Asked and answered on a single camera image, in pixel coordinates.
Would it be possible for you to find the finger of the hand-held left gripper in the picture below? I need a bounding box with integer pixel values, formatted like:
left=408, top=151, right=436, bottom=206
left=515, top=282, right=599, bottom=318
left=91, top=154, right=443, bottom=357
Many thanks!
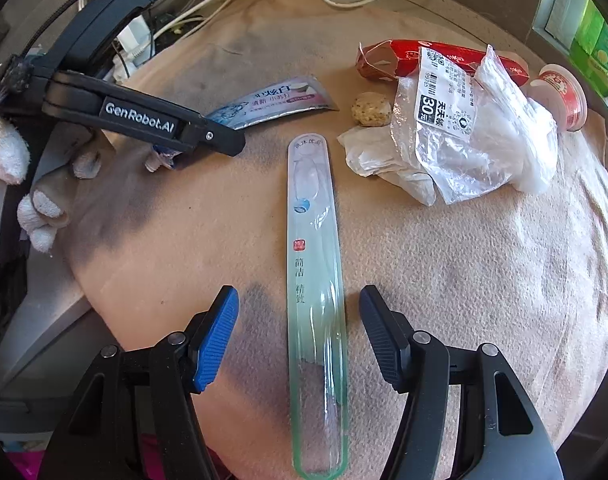
left=183, top=116, right=246, bottom=157

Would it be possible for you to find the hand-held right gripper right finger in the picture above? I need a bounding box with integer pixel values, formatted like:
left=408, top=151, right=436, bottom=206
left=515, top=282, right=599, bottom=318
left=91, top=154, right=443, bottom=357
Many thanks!
left=359, top=285, right=567, bottom=480

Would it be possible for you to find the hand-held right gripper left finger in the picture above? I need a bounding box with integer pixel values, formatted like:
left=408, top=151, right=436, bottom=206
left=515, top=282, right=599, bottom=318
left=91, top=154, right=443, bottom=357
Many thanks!
left=39, top=285, right=241, bottom=480

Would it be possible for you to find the silver toothpaste tube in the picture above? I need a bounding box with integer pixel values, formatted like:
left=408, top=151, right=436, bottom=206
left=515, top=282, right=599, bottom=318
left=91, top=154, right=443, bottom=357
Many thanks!
left=149, top=75, right=341, bottom=173

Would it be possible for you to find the clear plastic toothbrush case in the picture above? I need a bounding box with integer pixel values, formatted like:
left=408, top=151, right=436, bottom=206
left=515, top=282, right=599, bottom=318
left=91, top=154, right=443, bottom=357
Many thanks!
left=286, top=134, right=349, bottom=478

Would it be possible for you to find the red sausage wrapper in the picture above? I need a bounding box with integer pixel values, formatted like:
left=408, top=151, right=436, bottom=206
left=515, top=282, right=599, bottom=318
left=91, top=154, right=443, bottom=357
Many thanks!
left=355, top=39, right=529, bottom=86

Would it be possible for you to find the person's left hand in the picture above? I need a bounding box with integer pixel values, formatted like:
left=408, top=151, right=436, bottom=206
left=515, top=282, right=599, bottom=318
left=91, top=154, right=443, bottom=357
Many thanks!
left=0, top=110, right=115, bottom=253

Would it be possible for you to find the white charger plug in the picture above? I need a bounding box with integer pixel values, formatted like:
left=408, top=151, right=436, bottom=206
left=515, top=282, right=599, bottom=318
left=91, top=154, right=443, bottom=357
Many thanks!
left=115, top=12, right=152, bottom=58

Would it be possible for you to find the beige towel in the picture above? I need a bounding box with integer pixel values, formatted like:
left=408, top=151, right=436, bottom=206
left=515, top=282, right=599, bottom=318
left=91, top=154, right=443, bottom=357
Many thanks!
left=66, top=0, right=608, bottom=480

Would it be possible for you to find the brown round crumbly ball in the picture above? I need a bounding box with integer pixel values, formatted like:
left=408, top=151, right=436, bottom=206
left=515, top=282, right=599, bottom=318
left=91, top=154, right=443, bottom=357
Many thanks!
left=351, top=91, right=389, bottom=127

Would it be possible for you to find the clear plastic bag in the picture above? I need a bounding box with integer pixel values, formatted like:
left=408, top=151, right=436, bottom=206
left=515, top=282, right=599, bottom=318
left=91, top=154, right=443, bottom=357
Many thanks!
left=390, top=45, right=558, bottom=206

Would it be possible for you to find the small red plastic cup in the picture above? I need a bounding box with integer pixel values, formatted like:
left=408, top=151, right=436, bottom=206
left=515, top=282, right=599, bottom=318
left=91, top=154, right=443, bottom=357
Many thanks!
left=526, top=63, right=588, bottom=132

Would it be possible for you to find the green dish soap bottle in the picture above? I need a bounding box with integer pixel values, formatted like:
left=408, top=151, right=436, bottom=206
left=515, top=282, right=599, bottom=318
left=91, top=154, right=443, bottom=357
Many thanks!
left=568, top=0, right=608, bottom=98

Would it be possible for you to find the black braided cable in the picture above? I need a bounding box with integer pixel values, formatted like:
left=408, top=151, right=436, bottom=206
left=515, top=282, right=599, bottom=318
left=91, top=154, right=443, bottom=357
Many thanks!
left=0, top=0, right=135, bottom=146

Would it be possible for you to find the white power cable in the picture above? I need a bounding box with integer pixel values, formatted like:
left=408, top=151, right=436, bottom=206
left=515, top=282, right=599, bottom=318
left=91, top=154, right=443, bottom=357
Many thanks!
left=149, top=0, right=435, bottom=43

